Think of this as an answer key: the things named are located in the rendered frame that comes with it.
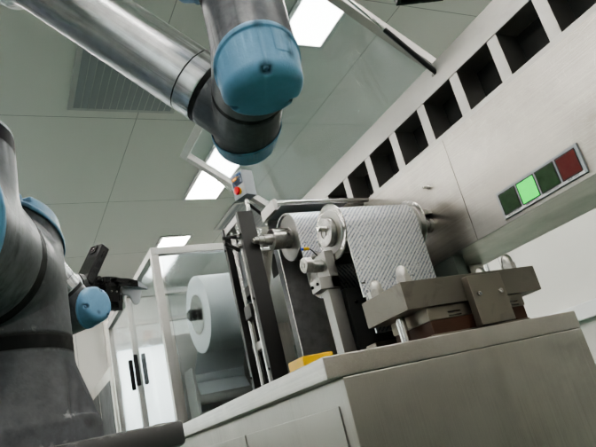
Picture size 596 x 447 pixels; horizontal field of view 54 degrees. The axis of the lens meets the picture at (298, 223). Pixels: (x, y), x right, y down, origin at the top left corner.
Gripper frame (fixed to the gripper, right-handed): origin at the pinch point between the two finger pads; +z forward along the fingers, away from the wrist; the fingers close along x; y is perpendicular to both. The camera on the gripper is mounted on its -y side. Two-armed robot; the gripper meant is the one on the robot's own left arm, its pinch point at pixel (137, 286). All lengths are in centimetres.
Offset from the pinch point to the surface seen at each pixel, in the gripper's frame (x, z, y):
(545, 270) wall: 57, 333, -29
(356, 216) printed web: 54, 24, -10
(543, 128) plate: 102, 26, -20
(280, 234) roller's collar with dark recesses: 25.6, 32.5, -13.6
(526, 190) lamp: 94, 31, -8
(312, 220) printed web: 34, 38, -17
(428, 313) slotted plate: 72, 11, 18
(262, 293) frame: 19.4, 29.3, 2.9
